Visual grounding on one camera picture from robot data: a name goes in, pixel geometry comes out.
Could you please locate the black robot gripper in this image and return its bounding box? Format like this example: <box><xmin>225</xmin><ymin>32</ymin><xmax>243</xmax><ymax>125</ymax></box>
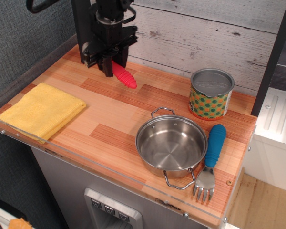
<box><xmin>91</xmin><ymin>16</ymin><xmax>137</xmax><ymax>77</ymax></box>

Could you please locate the red handled metal spoon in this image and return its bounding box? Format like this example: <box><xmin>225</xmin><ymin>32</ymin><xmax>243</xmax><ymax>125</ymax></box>
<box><xmin>112</xmin><ymin>61</ymin><xmax>137</xmax><ymax>89</ymax></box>

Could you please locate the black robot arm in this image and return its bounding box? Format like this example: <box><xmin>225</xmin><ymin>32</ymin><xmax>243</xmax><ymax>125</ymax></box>
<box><xmin>82</xmin><ymin>0</ymin><xmax>137</xmax><ymax>77</ymax></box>

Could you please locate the yellow folded towel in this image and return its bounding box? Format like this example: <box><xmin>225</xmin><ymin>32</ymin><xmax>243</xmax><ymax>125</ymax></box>
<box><xmin>0</xmin><ymin>83</ymin><xmax>86</xmax><ymax>144</ymax></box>

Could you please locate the small stainless steel pot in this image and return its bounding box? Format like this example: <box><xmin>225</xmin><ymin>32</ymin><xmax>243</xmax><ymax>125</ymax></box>
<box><xmin>135</xmin><ymin>108</ymin><xmax>208</xmax><ymax>190</ymax></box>

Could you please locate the patterned tin can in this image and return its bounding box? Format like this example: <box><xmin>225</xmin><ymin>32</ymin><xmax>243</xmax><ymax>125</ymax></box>
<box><xmin>188</xmin><ymin>68</ymin><xmax>235</xmax><ymax>121</ymax></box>

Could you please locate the clear acrylic edge guard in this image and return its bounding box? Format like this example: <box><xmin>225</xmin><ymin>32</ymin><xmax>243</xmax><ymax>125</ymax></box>
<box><xmin>0</xmin><ymin>120</ymin><xmax>227</xmax><ymax>229</ymax></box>

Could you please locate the grey dispenser button panel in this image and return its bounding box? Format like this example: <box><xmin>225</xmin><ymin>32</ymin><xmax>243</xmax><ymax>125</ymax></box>
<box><xmin>84</xmin><ymin>188</ymin><xmax>143</xmax><ymax>229</ymax></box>

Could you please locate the orange object at corner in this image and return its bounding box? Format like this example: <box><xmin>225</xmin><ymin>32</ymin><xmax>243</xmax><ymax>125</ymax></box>
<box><xmin>8</xmin><ymin>218</ymin><xmax>33</xmax><ymax>229</ymax></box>

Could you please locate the dark grey left post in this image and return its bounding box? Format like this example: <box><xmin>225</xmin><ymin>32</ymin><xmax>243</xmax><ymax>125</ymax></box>
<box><xmin>71</xmin><ymin>0</ymin><xmax>95</xmax><ymax>68</ymax></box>

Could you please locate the dark grey post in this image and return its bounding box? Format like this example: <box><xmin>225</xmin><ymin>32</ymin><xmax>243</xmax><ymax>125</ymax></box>
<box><xmin>251</xmin><ymin>10</ymin><xmax>286</xmax><ymax>117</ymax></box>
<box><xmin>71</xmin><ymin>0</ymin><xmax>95</xmax><ymax>68</ymax></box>

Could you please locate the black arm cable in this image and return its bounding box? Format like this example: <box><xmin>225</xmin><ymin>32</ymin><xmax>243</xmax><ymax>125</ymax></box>
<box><xmin>26</xmin><ymin>0</ymin><xmax>60</xmax><ymax>14</ymax></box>

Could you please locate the blue handled metal fork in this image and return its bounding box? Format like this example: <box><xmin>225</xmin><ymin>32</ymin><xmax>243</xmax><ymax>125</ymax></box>
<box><xmin>193</xmin><ymin>124</ymin><xmax>226</xmax><ymax>202</ymax></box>

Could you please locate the dark grey right post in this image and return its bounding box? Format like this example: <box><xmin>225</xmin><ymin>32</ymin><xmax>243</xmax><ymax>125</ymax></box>
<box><xmin>251</xmin><ymin>10</ymin><xmax>286</xmax><ymax>117</ymax></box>

